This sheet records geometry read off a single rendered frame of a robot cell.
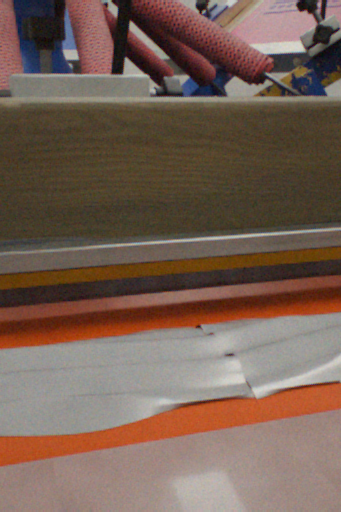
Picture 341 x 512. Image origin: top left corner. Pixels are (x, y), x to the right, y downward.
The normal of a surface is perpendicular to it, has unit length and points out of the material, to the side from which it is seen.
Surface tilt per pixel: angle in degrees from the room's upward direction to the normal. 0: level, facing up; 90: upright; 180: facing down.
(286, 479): 0
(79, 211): 90
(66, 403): 37
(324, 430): 0
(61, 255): 90
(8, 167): 90
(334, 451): 0
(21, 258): 90
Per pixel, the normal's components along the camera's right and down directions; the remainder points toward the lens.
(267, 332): 0.29, -0.67
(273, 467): 0.00, -0.96
